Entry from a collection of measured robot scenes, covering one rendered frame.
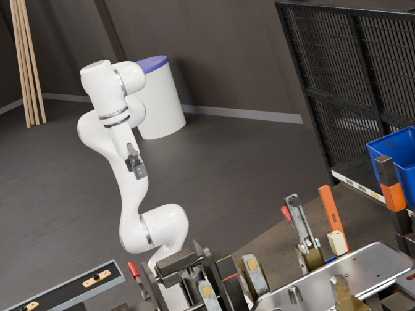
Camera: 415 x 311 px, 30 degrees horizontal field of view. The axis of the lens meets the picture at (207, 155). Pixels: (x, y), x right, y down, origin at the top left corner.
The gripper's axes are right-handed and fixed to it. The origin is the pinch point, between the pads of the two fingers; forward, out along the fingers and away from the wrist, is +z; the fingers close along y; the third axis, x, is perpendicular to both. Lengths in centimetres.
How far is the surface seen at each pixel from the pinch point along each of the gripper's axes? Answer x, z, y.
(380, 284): 43, 45, 36
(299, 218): 36.6, 29.7, 10.2
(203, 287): 3.3, 35.0, 11.9
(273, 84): 192, 107, -405
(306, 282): 30, 44, 19
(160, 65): 129, 74, -510
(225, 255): 13.8, 32.1, 5.6
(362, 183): 70, 41, -16
